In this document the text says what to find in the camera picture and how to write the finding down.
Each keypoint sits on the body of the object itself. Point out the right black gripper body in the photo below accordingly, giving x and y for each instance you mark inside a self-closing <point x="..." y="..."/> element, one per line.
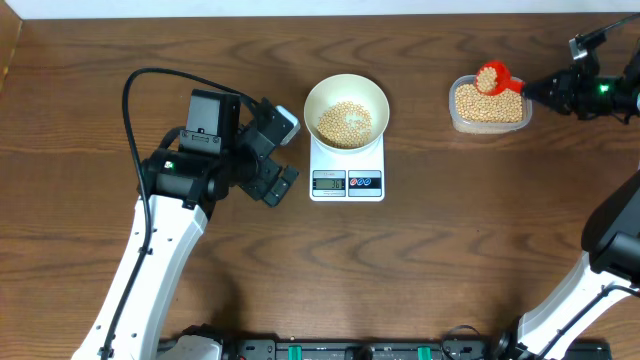
<point x="575" y="65"/>

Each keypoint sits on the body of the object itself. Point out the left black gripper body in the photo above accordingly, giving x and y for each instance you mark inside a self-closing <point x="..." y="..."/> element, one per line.
<point x="254" y="176"/>

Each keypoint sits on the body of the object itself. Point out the red plastic measuring scoop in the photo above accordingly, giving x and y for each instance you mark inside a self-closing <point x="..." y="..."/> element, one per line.
<point x="505" y="80"/>

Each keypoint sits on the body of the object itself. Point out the white digital kitchen scale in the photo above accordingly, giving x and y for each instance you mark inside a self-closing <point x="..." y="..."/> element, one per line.
<point x="347" y="175"/>

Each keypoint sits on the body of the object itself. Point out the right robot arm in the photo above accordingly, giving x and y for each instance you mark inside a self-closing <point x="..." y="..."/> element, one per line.
<point x="607" y="270"/>

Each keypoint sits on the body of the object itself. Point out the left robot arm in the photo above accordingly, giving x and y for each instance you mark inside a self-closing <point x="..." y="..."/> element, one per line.
<point x="226" y="142"/>

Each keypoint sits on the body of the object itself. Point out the soybeans in bowl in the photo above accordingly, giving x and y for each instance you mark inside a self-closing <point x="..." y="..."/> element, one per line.
<point x="346" y="125"/>

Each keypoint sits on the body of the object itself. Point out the white round bowl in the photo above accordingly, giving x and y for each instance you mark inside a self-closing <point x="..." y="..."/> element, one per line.
<point x="342" y="88"/>

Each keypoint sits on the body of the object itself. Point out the soybeans pile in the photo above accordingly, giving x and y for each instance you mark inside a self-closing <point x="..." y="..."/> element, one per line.
<point x="472" y="105"/>

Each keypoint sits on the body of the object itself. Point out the clear plastic container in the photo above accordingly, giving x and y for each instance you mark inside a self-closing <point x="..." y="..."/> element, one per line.
<point x="466" y="126"/>

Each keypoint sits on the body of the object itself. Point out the cardboard panel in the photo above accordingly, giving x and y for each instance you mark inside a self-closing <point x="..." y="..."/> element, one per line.
<point x="10" y="31"/>

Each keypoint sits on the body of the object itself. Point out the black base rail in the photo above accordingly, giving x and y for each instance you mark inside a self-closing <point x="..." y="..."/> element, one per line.
<point x="192" y="347"/>

